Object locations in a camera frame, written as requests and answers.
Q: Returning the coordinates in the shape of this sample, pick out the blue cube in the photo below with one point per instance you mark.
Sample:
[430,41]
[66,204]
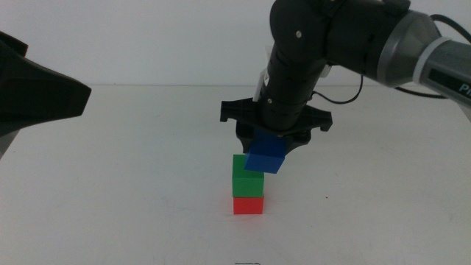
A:
[265,158]

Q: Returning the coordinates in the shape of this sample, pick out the green cube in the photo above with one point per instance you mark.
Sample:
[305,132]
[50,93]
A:
[246,184]

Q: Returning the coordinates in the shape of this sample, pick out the red cube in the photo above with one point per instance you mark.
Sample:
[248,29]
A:
[248,206]

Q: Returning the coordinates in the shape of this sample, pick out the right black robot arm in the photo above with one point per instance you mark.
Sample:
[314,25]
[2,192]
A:
[349,33]

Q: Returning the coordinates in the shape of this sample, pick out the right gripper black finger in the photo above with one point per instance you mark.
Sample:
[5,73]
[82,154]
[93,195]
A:
[244,138]
[296,141]

